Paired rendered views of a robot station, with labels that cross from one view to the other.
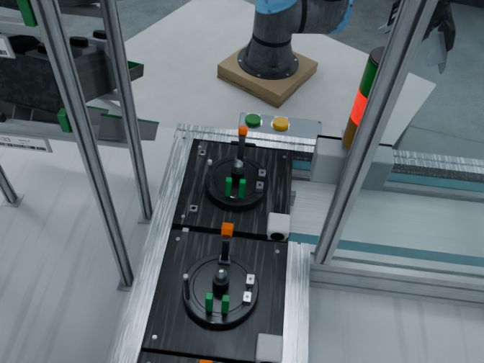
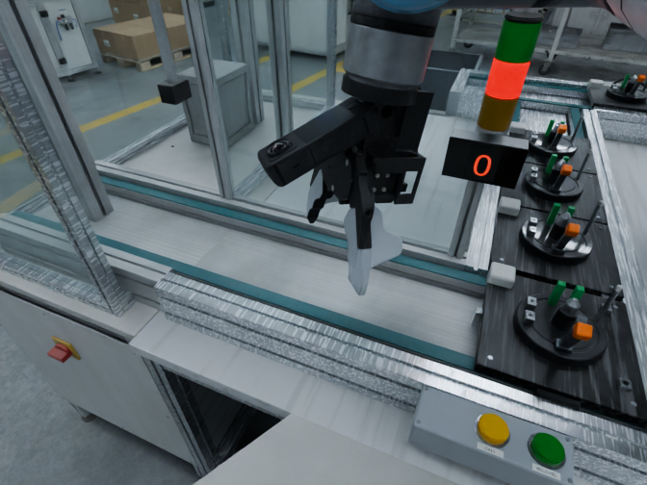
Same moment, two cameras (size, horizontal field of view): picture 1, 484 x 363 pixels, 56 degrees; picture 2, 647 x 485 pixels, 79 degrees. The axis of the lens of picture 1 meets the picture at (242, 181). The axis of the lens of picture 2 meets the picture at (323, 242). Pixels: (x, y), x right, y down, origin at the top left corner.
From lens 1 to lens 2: 121 cm
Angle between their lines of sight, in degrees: 87
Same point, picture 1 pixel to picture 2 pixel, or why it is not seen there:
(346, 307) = not seen: hidden behind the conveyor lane
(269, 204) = (510, 301)
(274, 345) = (506, 202)
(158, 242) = (631, 293)
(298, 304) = (479, 233)
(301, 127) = (453, 416)
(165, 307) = (599, 242)
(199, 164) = (621, 371)
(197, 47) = not seen: outside the picture
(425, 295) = not seen: hidden behind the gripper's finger
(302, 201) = (455, 330)
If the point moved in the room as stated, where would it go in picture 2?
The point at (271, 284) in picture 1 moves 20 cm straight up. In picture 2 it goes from (506, 240) to (538, 157)
